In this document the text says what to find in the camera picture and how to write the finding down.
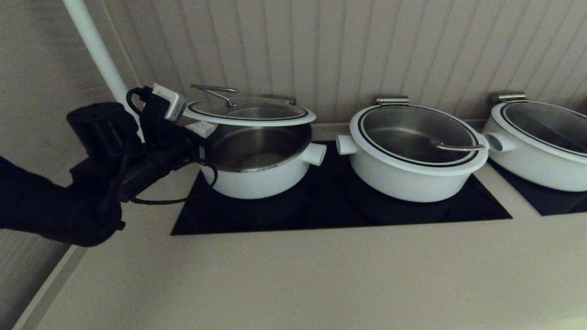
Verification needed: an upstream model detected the glass lid with metal handle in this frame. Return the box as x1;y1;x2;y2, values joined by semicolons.
349;104;489;176
183;84;317;127
491;102;587;165

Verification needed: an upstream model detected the white round pot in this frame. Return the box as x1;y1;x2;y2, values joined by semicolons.
199;123;327;199
482;117;587;192
336;134;482;203

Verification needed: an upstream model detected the white metal pole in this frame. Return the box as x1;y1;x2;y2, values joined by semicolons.
62;0;131;108

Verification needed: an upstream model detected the wide black glass cooktop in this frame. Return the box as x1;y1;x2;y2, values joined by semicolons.
172;141;512;236

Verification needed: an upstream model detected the narrow black glass cooktop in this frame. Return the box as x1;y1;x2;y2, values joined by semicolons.
487;158;587;216

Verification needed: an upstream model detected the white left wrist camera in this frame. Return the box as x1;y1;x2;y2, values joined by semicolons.
151;84;186;122

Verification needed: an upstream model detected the black left camera cable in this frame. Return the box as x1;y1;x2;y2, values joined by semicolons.
126;86;218;205

